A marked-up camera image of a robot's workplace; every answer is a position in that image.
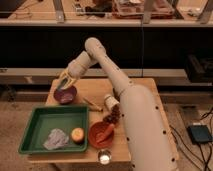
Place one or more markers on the dark grape bunch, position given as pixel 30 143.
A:
pixel 114 116

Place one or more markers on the green plastic tray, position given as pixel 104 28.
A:
pixel 44 119

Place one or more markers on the small metal cup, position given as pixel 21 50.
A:
pixel 104 156

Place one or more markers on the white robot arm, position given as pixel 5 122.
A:
pixel 149 143

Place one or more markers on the black power adapter box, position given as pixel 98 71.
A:
pixel 199 134

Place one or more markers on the white pill bottle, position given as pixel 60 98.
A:
pixel 110 101

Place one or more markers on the orange bowl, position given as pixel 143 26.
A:
pixel 97 129

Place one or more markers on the grey crumpled cloth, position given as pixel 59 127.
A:
pixel 56 139

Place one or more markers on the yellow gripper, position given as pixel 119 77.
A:
pixel 65 80

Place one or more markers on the purple bowl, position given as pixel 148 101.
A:
pixel 65 96

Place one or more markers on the orange carrot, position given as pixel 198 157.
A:
pixel 101 137

